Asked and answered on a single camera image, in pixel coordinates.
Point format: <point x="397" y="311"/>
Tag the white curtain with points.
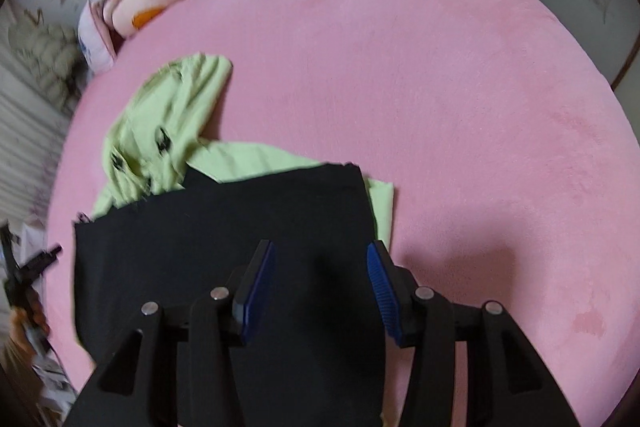
<point x="33" y="133"/>

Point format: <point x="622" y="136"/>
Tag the beige puffer jacket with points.
<point x="52" y="55"/>

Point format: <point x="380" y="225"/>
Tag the green and black hooded jacket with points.
<point x="179" y="213"/>

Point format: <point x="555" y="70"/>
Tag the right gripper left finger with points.
<point x="136" y="382"/>

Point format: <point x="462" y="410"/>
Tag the pink bed sheet mattress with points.
<point x="516" y="170"/>

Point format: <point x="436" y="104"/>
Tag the person's left hand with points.
<point x="20" y="319"/>

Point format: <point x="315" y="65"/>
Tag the white cartoon pillow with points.
<point x="95" y="41"/>

